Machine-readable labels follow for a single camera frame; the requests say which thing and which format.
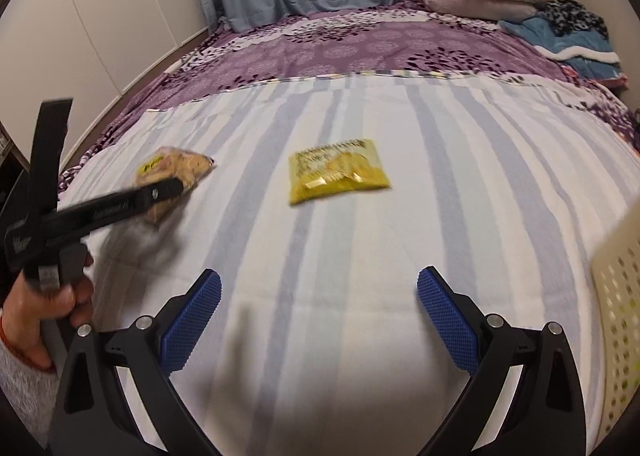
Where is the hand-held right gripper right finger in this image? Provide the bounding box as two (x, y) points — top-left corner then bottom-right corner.
(416, 266), (587, 456)

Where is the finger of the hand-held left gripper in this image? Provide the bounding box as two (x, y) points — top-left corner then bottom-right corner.
(145, 176), (186, 210)

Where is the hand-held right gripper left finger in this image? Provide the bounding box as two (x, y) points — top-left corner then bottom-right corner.
(50, 268), (223, 456)

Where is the clear round pastry packet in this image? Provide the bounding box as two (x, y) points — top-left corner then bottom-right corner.
(134, 146), (217, 227)

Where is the cream perforated plastic basket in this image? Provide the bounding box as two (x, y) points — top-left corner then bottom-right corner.
(590, 208), (640, 447)

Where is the person's left forearm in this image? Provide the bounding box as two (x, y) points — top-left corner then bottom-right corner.
(0, 336), (61, 442)

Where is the person's left hand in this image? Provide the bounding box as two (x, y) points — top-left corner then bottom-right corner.
(0, 253), (96, 369)

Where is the dark wooden shelf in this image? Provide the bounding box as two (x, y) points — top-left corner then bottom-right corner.
(0, 121), (36, 237)

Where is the blue white striped blanket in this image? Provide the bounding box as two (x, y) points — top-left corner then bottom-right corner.
(50, 71), (640, 456)

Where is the yellow snack packet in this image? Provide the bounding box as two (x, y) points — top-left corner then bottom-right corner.
(289, 138), (392, 207)

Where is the white wardrobe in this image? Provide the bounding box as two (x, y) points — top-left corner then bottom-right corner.
(0, 0), (211, 157)

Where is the blue fleece blanket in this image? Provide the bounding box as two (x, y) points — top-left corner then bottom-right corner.
(500, 16), (621, 82)

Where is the black grey spotted cloth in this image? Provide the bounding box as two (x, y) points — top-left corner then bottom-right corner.
(542, 0), (611, 42)

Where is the red string bracelet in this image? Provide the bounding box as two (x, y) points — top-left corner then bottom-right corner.
(0, 313), (36, 367)

